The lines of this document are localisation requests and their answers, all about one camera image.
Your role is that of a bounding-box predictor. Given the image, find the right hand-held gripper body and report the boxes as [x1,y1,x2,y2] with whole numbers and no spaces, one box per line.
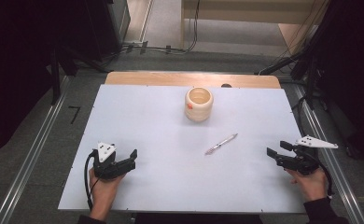
[282,134,340,176]

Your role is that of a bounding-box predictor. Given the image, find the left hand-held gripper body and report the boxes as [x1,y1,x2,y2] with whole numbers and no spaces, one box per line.
[92,142,124,181]

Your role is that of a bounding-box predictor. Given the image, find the person's right hand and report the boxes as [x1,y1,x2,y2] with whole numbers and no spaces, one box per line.
[286,167,329,203]

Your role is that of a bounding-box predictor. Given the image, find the person's left hand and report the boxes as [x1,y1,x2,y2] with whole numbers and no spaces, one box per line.
[88,167,127,220]

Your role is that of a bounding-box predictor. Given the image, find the white table cover board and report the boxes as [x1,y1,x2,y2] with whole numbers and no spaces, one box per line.
[57,83,307,215]

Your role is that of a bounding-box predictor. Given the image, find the clear ballpoint pen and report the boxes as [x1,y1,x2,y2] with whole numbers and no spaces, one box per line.
[204,133,239,156]

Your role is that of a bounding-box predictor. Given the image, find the beige ribbed cup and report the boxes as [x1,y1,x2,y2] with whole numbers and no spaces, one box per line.
[184,86,215,123]

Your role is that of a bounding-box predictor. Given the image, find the black stand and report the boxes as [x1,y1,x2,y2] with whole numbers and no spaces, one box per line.
[48,43,109,106]
[254,0,361,160]

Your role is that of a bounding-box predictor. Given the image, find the dark cabinet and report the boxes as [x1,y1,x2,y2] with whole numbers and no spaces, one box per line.
[77,0,132,62]

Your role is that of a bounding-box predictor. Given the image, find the light wooden furniture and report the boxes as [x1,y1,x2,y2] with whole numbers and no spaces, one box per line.
[180,0,330,55]

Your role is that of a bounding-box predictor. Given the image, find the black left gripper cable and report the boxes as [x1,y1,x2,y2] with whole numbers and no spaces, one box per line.
[83,150,101,212]

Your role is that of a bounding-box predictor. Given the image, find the metal floor rail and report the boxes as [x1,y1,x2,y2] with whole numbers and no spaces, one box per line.
[293,83,364,224]
[0,76,72,224]

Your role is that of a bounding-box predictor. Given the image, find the black floor cables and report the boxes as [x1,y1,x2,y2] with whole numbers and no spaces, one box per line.
[100,0,203,68]

